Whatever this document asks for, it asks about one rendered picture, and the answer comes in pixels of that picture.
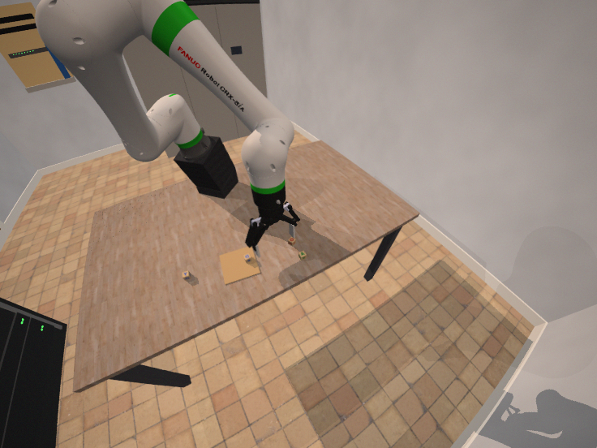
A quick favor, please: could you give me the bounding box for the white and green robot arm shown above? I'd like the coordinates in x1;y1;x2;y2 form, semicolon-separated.
35;0;294;209

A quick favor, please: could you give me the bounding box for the orange flat mat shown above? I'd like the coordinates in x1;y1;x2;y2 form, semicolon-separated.
220;247;260;285

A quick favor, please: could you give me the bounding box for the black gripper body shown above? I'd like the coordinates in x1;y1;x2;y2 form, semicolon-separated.
258;204;285;226

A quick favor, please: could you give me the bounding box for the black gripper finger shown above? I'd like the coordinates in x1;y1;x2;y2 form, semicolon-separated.
245;218;273;257
277;202;300;238

